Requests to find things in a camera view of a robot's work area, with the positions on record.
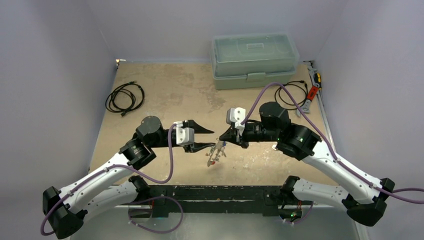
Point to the green plastic toolbox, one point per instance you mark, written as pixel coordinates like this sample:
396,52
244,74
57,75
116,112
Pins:
252,60

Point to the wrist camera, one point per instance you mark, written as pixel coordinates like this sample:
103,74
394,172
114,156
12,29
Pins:
185,135
236,116

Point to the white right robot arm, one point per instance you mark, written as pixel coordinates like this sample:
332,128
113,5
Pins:
362,196

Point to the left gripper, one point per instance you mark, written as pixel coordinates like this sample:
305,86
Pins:
196,146

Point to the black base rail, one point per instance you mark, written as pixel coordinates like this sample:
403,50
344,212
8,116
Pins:
266,200

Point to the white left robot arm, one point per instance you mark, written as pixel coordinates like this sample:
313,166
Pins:
119,180

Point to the yellow black tool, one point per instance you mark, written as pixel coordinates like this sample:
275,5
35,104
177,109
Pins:
314,75

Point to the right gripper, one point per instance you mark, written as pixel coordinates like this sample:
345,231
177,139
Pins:
239,134

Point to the red handled adjustable wrench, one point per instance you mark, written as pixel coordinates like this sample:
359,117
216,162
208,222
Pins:
309,98

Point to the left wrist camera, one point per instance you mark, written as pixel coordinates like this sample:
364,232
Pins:
185,135

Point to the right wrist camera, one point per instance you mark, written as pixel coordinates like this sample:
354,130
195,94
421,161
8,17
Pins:
236,116

